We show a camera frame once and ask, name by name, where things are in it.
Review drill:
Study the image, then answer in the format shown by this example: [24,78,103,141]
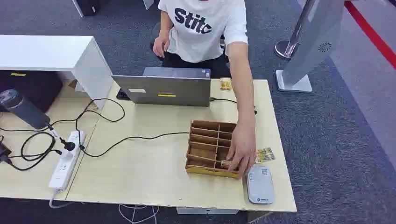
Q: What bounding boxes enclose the person's right hand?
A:
[152,34,171,59]

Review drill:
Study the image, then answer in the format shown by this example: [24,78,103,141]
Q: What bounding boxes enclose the person's left hand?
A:
[226,122,257,180]

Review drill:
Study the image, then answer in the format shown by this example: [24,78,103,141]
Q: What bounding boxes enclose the wooden card box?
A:
[185,119,245,180]

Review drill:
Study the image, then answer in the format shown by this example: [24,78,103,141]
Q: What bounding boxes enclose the person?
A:
[152,0,250,79]

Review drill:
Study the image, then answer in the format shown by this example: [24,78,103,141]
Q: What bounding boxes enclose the grey card reader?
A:
[246,166,275,205]

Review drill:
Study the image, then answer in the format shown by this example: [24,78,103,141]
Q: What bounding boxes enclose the grey laptop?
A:
[112,66,212,108]

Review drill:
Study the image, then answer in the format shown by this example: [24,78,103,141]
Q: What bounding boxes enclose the stack of printed cards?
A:
[219,77,233,91]

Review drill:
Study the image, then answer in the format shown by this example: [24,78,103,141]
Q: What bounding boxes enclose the white side table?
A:
[0,35,114,109]

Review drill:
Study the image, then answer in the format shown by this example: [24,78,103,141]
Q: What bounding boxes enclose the chrome stanchion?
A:
[275,0,316,60]

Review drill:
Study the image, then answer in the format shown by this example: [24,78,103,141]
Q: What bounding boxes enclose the grey panel on white base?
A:
[276,0,346,93]

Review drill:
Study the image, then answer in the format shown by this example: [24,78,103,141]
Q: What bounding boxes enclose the black power plug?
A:
[59,137,77,153]

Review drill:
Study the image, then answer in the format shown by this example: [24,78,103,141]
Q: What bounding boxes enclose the black box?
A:
[0,70,64,113]

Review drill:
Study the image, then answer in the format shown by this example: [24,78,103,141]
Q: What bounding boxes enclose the dark grey cylinder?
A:
[0,89,51,131]

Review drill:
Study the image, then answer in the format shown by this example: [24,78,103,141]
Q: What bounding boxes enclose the white power strip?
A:
[48,130,86,193]

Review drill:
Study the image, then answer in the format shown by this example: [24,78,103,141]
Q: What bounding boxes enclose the black power adapter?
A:
[0,141,12,164]

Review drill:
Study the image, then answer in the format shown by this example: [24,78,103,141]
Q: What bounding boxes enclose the black laptop cable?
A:
[210,97,258,116]

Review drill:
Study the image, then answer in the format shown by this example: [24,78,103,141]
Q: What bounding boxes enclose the grey desk bracket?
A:
[176,207,240,215]

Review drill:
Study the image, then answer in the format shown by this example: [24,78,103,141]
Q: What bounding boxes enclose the looped black cable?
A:
[75,98,126,149]

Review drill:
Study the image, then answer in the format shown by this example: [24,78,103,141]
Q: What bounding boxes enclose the long black power cable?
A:
[79,132,190,158]

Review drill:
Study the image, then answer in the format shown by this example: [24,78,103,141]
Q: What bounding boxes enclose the white cables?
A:
[118,204,159,224]

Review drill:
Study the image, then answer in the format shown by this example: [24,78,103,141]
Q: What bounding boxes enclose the coiled black cable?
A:
[0,131,63,172]

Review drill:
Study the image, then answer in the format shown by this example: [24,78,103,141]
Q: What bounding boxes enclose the white power strip cord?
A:
[49,189,77,210]

